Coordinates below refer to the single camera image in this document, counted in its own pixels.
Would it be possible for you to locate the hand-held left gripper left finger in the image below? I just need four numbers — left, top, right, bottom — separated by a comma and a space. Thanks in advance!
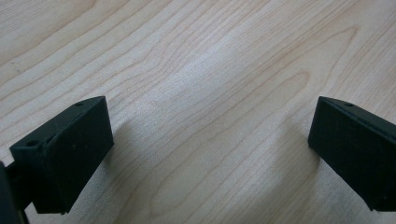
8, 95, 115, 216

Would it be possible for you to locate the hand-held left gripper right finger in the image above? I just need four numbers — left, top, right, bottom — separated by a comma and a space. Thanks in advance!
307, 95, 396, 213

